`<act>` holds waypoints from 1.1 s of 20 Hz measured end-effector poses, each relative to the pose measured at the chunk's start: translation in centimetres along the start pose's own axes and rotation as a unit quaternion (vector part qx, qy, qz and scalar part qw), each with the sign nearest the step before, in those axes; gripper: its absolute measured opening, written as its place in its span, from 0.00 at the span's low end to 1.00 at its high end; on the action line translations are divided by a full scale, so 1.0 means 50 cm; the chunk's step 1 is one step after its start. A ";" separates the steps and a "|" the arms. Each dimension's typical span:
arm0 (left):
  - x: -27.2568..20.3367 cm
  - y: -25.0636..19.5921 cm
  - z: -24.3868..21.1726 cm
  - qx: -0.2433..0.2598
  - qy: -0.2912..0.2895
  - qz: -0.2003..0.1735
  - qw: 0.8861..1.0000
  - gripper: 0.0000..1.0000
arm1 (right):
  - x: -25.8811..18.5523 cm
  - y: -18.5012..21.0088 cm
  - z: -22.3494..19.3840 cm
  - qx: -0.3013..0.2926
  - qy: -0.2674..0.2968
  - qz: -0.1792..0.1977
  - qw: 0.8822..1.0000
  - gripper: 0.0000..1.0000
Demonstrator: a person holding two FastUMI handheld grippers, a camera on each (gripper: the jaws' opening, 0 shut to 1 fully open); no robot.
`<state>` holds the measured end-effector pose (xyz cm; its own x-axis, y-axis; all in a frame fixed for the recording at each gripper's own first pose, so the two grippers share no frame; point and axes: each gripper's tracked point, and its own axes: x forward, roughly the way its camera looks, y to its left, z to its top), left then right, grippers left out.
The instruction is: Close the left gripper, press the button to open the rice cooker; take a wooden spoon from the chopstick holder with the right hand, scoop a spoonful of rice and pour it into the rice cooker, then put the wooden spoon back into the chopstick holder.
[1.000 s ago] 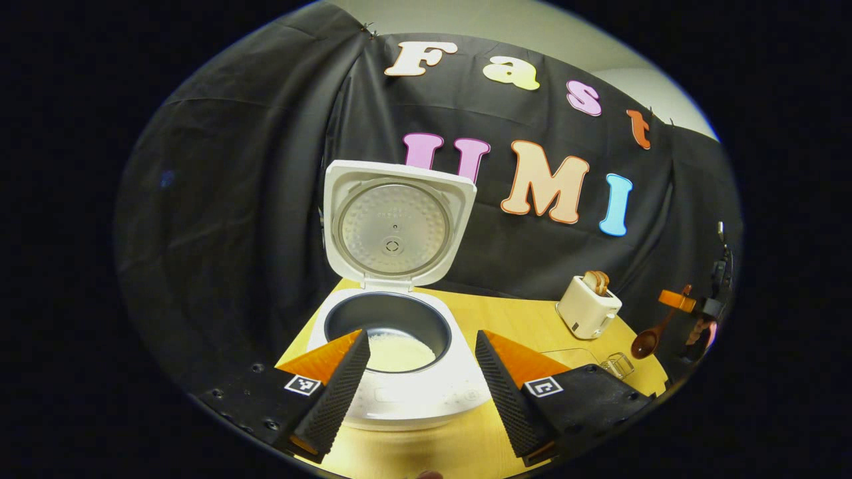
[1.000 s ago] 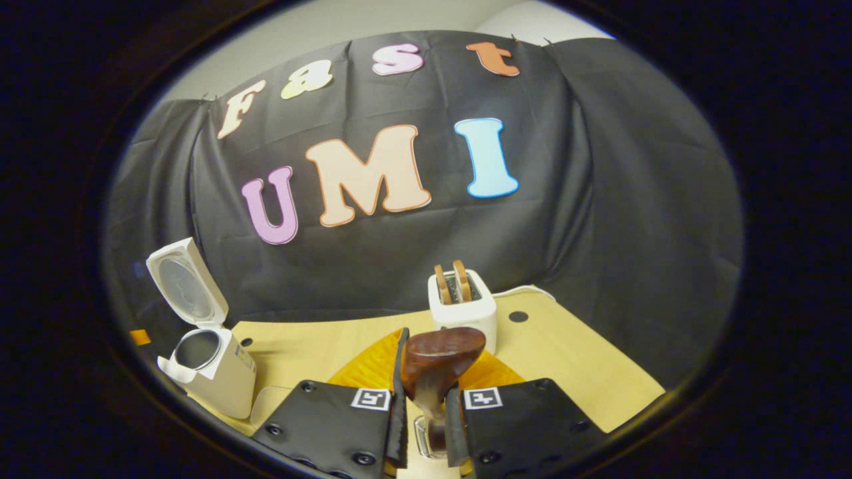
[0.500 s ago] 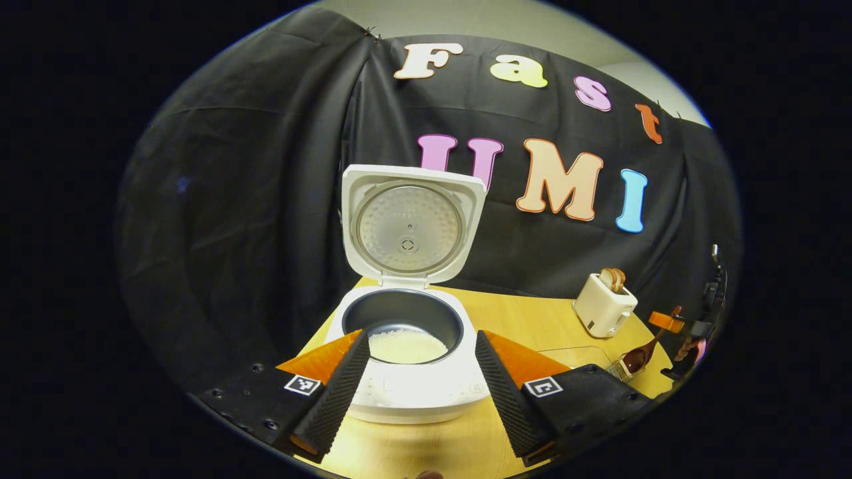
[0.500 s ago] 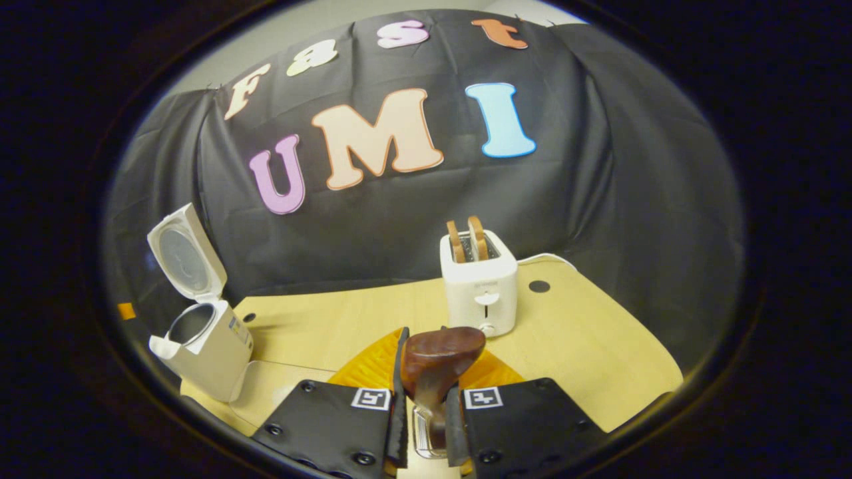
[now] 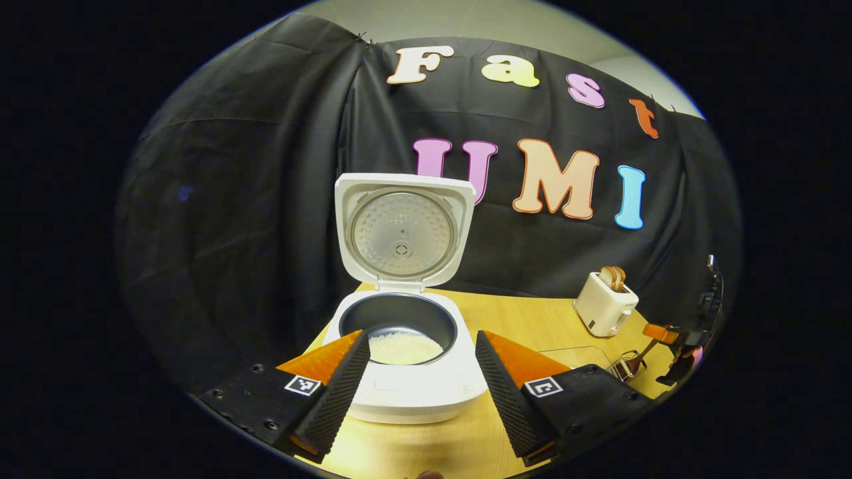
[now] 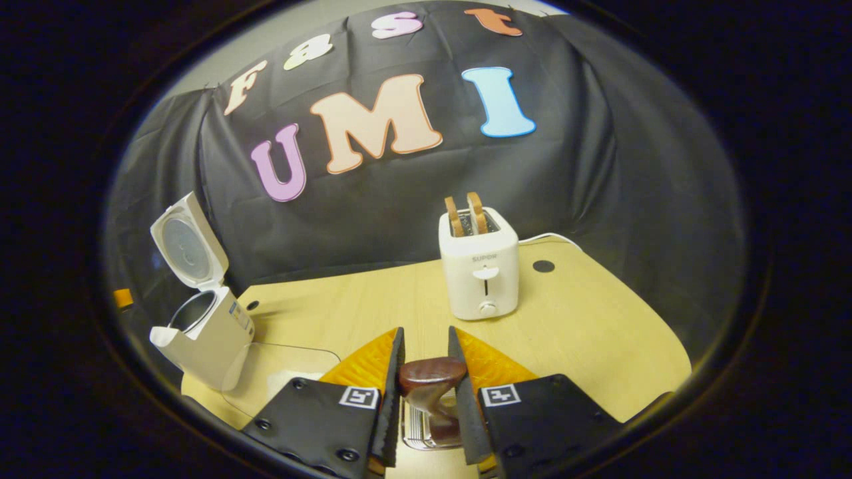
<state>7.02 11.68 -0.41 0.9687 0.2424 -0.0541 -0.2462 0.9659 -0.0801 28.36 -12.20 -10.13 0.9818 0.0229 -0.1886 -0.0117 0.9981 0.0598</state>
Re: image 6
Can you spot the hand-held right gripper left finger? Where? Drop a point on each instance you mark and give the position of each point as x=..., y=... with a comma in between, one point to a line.
x=319, y=419

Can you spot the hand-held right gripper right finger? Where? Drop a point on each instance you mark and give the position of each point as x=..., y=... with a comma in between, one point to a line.
x=546, y=419

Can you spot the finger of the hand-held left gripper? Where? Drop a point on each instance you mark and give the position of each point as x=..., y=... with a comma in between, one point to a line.
x=123, y=298

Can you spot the white rice cooker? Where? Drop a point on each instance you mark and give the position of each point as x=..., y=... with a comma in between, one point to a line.
x=213, y=339

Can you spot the brown wooden spoon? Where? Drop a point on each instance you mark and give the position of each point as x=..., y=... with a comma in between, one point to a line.
x=432, y=376

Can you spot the clear plastic container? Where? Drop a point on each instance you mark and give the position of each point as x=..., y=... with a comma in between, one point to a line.
x=266, y=362

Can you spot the white toaster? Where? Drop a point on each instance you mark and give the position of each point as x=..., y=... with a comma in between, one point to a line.
x=479, y=279

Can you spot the black backdrop cloth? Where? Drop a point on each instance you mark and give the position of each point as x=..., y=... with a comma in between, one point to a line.
x=599, y=166

